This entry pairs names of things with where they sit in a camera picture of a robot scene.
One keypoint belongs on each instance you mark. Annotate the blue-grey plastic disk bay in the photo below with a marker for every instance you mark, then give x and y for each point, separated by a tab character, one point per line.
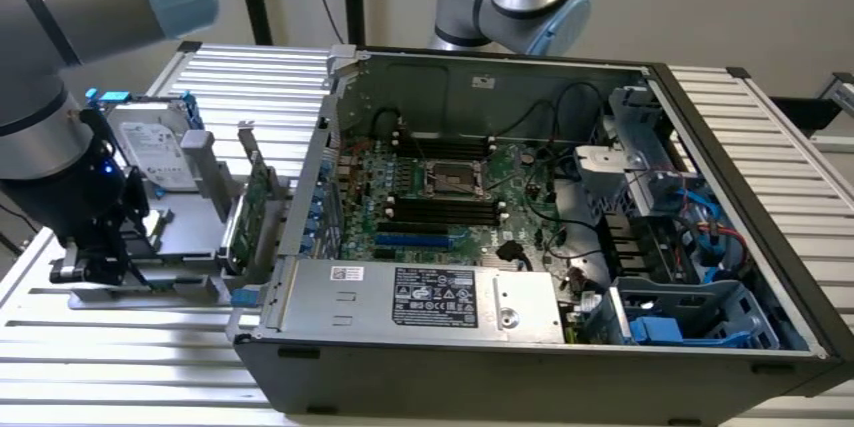
721	307

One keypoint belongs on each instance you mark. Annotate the grey metal disk bay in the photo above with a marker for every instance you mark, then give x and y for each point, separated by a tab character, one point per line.
635	162

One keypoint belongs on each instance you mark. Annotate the black expansion slot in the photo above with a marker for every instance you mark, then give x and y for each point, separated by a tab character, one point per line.
404	253

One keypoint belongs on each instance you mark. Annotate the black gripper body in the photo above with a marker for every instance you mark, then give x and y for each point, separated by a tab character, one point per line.
63	207

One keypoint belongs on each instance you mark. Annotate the black RAM slot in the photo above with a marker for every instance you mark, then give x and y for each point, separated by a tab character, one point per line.
444	201
444	150
444	220
444	207
444	139
444	144
444	155
444	214

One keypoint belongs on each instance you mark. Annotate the green motherboard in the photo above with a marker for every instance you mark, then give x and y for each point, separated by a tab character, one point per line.
528	202

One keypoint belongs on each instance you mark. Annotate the grey parts rack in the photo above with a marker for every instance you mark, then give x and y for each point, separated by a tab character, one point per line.
194	227

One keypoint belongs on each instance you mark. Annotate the green graphics card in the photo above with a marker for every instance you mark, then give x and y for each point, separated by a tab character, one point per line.
257	207

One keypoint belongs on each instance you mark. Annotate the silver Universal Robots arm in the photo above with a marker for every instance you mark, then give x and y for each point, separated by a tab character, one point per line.
74	2

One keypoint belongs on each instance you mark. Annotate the silver hard disk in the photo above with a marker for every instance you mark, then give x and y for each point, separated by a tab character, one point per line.
157	147

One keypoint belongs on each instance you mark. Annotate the green RAM stick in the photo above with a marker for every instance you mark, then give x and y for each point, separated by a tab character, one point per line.
160	287

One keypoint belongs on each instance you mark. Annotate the aluminium profile frame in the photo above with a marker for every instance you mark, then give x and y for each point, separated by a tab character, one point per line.
837	97

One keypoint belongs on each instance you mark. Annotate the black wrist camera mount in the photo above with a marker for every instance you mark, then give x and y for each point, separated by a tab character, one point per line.
102	139

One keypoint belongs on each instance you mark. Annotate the blue expansion slot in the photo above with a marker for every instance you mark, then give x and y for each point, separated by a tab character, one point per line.
414	240

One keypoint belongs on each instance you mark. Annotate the metal CPU socket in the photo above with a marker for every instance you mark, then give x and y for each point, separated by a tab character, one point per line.
454	178

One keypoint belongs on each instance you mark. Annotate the blue plastic clip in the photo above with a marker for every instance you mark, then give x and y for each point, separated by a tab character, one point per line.
246	297
114	96

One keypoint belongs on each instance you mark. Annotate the black open PC case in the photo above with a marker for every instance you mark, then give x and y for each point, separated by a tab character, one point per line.
535	382

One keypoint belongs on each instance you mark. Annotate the silver power supply unit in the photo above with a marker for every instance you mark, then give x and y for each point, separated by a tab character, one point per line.
374	307

